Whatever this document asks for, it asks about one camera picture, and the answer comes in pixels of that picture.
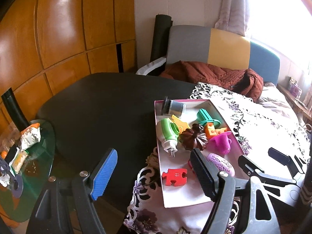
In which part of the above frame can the red metallic cylinder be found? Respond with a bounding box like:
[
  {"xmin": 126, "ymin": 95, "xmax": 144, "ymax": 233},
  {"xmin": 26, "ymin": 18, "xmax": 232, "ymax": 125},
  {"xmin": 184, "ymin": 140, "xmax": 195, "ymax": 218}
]
[{"xmin": 188, "ymin": 160, "xmax": 195, "ymax": 174}]

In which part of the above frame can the red foam puzzle piece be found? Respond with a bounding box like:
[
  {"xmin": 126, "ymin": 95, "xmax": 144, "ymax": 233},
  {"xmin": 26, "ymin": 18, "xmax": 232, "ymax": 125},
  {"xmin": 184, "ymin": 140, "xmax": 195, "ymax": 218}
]
[{"xmin": 162, "ymin": 168, "xmax": 188, "ymax": 186}]

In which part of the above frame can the purple yellow oval case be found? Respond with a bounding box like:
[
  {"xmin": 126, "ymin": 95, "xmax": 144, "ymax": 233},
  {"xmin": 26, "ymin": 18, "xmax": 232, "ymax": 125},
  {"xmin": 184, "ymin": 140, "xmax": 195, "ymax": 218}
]
[{"xmin": 206, "ymin": 153, "xmax": 235, "ymax": 177}]

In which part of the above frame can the grey tape roll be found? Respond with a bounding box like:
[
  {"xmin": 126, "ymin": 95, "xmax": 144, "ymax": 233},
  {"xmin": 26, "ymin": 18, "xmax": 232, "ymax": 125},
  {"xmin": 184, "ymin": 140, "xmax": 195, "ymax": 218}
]
[{"xmin": 12, "ymin": 175, "xmax": 24, "ymax": 199}]

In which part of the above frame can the magenta funnel toy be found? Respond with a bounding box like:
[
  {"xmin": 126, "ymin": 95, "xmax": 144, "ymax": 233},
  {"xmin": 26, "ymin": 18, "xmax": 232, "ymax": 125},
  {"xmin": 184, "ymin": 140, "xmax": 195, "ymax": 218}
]
[{"xmin": 209, "ymin": 131, "xmax": 232, "ymax": 155}]

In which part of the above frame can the white embroidered floral tablecloth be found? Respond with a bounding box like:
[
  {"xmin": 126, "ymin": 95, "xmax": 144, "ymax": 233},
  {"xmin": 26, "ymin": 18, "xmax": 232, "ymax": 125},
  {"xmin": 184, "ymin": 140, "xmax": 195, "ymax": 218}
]
[{"xmin": 123, "ymin": 81, "xmax": 310, "ymax": 234}]

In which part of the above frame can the round green glass table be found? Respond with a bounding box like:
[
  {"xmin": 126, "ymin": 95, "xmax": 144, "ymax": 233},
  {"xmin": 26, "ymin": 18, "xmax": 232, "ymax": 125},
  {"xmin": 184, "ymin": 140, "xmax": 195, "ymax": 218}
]
[{"xmin": 1, "ymin": 119, "xmax": 56, "ymax": 222}]

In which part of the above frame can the orange holed block toy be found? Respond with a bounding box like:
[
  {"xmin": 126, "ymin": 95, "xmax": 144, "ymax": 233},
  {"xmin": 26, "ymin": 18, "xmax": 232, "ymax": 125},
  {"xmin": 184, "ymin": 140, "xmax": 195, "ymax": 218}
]
[{"xmin": 204, "ymin": 123, "xmax": 229, "ymax": 139}]

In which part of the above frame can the wooden side shelf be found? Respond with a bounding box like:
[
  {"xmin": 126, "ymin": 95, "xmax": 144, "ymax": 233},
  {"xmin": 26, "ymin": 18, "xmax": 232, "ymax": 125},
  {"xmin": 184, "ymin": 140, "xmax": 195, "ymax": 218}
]
[{"xmin": 277, "ymin": 84, "xmax": 311, "ymax": 121}]

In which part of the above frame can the dark brown flower ornament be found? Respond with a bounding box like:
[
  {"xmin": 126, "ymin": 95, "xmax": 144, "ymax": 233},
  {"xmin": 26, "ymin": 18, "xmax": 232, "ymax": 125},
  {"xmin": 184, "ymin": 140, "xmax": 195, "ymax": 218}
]
[{"xmin": 179, "ymin": 123, "xmax": 208, "ymax": 151}]

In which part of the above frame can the pink bed blanket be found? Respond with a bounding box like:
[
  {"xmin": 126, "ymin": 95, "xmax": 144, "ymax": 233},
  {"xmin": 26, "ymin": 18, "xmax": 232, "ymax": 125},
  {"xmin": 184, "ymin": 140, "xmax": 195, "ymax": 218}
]
[{"xmin": 256, "ymin": 82, "xmax": 302, "ymax": 127}]

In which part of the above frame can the yellow snack packet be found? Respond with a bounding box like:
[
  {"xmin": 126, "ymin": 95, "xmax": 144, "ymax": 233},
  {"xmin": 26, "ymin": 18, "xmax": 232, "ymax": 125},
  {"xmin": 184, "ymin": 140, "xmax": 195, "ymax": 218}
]
[{"xmin": 11, "ymin": 150, "xmax": 28, "ymax": 174}]

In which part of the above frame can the teal green funnel toy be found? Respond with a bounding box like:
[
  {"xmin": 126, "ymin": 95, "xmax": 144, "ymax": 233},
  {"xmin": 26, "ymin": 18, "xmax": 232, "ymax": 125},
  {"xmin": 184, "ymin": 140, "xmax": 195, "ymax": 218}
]
[{"xmin": 196, "ymin": 108, "xmax": 221, "ymax": 128}]

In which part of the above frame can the small purple box on shelf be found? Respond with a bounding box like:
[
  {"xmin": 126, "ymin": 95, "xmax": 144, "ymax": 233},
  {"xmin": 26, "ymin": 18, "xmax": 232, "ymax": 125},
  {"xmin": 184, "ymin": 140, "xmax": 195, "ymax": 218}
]
[{"xmin": 287, "ymin": 77, "xmax": 302, "ymax": 99}]

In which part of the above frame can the orange plastic clip toy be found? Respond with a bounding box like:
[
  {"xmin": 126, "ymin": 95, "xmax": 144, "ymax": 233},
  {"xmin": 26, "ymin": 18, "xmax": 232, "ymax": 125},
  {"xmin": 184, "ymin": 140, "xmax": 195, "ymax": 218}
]
[{"xmin": 171, "ymin": 115, "xmax": 191, "ymax": 134}]

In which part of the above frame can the pink-edged white box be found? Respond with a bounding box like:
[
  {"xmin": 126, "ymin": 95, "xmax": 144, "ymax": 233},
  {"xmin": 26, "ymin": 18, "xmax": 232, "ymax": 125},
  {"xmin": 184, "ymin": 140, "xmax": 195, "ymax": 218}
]
[{"xmin": 154, "ymin": 98, "xmax": 249, "ymax": 209}]

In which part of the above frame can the white orange snack bag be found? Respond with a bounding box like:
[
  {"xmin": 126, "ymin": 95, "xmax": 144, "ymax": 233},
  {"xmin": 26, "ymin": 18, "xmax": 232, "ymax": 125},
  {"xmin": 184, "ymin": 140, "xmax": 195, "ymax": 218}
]
[{"xmin": 21, "ymin": 123, "xmax": 41, "ymax": 152}]

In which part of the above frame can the rust brown quilted jacket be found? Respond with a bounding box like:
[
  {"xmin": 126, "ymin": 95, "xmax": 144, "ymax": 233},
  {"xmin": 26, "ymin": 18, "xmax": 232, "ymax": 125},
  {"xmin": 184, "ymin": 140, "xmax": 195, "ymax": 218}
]
[{"xmin": 160, "ymin": 61, "xmax": 263, "ymax": 102}]

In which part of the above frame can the grey black cylinder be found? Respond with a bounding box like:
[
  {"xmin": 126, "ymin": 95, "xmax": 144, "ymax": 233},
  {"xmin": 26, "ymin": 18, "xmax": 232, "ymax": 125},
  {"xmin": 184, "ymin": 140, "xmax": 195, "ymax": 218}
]
[{"xmin": 161, "ymin": 96, "xmax": 186, "ymax": 117}]

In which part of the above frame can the grey yellow blue headboard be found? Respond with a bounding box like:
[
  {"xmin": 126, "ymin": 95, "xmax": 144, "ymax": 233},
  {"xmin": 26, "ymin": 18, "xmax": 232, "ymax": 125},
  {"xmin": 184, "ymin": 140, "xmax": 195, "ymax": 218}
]
[{"xmin": 166, "ymin": 25, "xmax": 280, "ymax": 85}]

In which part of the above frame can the window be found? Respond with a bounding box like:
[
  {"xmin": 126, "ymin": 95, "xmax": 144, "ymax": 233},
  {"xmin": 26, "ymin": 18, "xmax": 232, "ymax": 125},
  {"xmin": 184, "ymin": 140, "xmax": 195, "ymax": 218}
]
[{"xmin": 247, "ymin": 0, "xmax": 311, "ymax": 63}]

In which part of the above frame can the pink patterned curtain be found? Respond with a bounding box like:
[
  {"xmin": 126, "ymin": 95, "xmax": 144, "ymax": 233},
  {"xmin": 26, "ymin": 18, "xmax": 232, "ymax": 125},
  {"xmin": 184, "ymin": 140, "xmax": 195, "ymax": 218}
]
[{"xmin": 215, "ymin": 0, "xmax": 249, "ymax": 36}]

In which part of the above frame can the black rolled mat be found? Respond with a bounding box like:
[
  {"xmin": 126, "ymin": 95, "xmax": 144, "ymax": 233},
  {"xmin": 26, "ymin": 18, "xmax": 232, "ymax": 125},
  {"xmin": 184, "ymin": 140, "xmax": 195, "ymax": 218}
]
[{"xmin": 150, "ymin": 14, "xmax": 173, "ymax": 62}]

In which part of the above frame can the wooden wardrobe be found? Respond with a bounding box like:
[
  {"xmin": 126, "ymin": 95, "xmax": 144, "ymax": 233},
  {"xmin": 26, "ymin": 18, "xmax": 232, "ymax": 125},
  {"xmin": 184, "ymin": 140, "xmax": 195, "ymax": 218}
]
[{"xmin": 1, "ymin": 0, "xmax": 137, "ymax": 121}]

